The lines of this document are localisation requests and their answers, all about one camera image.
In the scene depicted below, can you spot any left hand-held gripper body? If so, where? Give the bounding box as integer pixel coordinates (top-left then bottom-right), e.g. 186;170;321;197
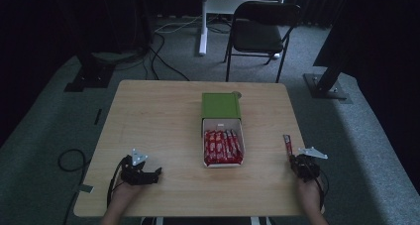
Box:
120;148;150;186

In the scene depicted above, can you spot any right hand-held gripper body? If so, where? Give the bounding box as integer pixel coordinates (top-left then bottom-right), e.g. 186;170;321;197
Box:
291;147;329;182

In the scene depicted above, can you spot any red snack stick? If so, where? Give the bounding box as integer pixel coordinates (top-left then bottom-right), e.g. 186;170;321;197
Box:
282;134;294;158

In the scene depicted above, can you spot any row of red packets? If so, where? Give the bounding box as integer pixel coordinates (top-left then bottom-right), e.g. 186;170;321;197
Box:
203;129;245;167

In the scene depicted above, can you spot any green box sleeve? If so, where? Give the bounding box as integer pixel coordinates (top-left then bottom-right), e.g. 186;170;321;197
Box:
200;92;243;121

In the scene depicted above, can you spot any person's left hand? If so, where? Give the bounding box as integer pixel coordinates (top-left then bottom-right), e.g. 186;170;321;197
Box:
110;180;144;204

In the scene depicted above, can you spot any person's right hand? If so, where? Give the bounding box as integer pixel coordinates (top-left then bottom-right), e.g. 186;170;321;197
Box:
294;174;324;207

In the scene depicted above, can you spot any black metal stand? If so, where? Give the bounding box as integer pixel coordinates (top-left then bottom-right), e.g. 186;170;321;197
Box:
303;36;352;101

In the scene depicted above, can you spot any black stand base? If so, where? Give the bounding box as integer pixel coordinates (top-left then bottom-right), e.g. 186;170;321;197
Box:
63;52;117;93

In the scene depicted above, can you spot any black folding chair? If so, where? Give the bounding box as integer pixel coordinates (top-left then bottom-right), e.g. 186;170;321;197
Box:
223;0;302;84

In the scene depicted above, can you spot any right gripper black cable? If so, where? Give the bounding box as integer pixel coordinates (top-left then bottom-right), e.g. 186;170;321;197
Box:
309;167;330;213

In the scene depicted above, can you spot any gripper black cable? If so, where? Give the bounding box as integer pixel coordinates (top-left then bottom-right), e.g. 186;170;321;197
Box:
309;167;330;213
106;157;128;209

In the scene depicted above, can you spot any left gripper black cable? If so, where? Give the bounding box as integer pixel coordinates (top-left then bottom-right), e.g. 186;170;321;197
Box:
106;157;128;209

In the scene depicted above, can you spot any black floor cable loop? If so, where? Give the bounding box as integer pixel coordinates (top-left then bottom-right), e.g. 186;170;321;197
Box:
57;148;91;225

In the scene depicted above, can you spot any white desk frame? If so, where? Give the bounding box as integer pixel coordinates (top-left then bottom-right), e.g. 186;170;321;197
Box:
197;0;289;60

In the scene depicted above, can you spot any white floor cable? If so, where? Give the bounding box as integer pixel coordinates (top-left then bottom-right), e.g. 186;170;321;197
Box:
154;14;203;35

